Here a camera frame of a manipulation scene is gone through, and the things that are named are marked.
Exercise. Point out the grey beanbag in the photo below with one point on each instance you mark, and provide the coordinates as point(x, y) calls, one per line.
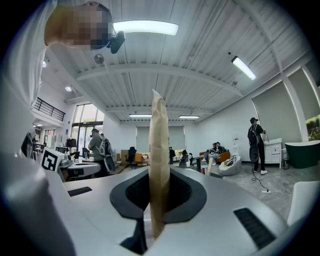
point(230, 168)

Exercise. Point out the wide ceiling light panel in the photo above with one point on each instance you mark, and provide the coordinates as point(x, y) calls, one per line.
point(146, 27)

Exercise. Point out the orange chair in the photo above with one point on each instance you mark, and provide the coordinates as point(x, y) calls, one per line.
point(138, 158)

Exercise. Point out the cardboard box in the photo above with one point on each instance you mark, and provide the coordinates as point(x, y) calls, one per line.
point(123, 156)

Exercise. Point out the black head-worn camera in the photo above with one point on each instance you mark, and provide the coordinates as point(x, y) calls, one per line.
point(117, 42)

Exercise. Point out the white cabinet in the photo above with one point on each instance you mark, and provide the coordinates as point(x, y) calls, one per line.
point(273, 152)

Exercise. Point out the round silver ceiling fixture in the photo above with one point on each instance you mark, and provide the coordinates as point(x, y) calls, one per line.
point(99, 58)

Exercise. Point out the ceiling tube light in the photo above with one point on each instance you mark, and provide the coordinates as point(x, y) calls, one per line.
point(188, 116)
point(243, 67)
point(140, 115)

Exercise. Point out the black white oval backpack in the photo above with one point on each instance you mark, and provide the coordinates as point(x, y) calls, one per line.
point(110, 162)
point(253, 153)

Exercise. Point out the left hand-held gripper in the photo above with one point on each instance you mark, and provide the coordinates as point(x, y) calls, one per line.
point(51, 160)

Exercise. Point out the striped black white clothing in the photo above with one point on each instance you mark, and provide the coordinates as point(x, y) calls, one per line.
point(231, 160)

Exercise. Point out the white power strip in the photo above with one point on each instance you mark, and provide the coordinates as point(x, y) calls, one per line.
point(266, 191)

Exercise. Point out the black faucet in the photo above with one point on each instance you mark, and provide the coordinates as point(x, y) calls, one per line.
point(198, 163)

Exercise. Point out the person's white shirt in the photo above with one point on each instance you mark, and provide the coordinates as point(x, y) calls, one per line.
point(22, 75)

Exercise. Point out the round ceiling spotlight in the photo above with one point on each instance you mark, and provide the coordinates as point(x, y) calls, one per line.
point(67, 88)

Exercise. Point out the black office chair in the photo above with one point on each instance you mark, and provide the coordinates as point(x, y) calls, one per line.
point(131, 153)

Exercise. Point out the person's head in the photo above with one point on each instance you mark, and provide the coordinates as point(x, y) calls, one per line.
point(65, 27)

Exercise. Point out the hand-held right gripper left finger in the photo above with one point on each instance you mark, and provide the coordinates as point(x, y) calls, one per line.
point(100, 212)

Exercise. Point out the white water dispenser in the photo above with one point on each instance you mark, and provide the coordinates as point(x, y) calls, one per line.
point(235, 146)

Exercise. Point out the wooden stick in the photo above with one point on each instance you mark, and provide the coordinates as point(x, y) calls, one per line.
point(158, 150)

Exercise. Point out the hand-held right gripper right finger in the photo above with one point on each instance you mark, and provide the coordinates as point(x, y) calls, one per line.
point(215, 212)

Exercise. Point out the orange sofa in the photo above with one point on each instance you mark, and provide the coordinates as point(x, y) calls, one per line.
point(223, 156)

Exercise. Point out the dark green bathtub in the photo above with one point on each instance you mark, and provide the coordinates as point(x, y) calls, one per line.
point(302, 155)

